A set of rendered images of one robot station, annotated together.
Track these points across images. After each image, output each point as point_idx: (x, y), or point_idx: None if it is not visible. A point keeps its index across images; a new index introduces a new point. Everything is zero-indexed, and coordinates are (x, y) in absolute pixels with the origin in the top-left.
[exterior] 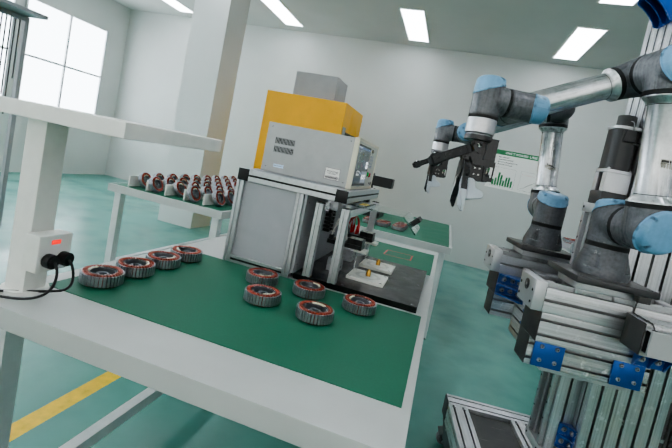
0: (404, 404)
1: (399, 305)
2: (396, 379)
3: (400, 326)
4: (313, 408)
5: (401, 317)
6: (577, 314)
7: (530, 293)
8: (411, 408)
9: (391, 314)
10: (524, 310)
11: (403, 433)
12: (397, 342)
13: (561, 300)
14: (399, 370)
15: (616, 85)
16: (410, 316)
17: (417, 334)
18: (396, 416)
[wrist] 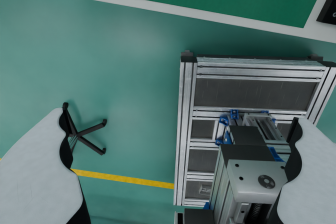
0: None
1: None
2: None
3: None
4: None
5: None
6: (221, 199)
7: (243, 173)
8: None
9: None
10: (272, 158)
11: None
12: None
13: (227, 197)
14: None
15: None
16: (297, 10)
17: (231, 15)
18: None
